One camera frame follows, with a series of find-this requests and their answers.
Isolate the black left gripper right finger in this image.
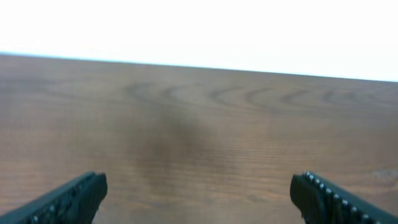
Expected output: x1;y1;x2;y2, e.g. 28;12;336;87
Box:
290;171;397;224

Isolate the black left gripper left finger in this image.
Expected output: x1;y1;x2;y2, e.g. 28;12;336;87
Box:
1;172;108;224

